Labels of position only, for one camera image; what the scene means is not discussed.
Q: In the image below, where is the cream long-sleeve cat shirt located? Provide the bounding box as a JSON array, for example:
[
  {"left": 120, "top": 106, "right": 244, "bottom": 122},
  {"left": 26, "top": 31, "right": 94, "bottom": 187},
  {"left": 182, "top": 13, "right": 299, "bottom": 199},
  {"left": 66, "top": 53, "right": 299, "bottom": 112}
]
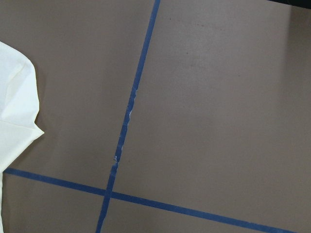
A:
[{"left": 0, "top": 40, "right": 45, "bottom": 173}]

